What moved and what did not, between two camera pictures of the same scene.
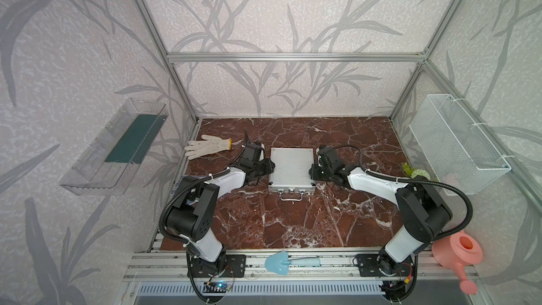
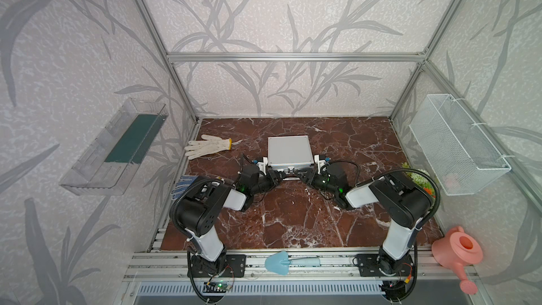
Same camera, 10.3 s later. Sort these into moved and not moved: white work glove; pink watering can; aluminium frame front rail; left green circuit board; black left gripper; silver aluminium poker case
Moved: black left gripper; silver aluminium poker case
Not moved: white work glove; pink watering can; aluminium frame front rail; left green circuit board
